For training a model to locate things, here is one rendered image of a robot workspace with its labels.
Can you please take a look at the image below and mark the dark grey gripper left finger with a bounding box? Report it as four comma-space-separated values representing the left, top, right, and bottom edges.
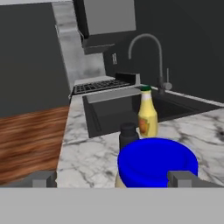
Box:
2, 170, 58, 188

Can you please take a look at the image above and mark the yellow condiment bottle green cap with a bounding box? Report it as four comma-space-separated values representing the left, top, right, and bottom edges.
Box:
137, 85, 159, 138

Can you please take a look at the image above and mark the grey curved tap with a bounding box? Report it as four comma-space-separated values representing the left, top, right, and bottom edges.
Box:
128, 32, 173, 95

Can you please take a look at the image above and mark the grey range hood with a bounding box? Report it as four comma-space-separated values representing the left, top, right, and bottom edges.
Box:
73, 0, 137, 55

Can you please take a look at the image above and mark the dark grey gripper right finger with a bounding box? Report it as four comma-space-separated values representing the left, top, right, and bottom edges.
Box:
166, 170, 224, 188

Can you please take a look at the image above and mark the black sink basin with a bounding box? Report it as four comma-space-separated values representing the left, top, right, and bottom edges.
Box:
81, 86, 224, 139

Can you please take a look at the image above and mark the black pepper shaker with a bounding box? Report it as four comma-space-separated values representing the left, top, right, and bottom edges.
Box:
118, 122, 140, 152

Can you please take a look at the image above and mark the black stove hob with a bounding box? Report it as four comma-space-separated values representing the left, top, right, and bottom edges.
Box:
68, 72, 142, 99

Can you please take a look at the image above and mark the blue-lidded jar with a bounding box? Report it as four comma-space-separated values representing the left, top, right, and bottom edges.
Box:
115, 137, 200, 189

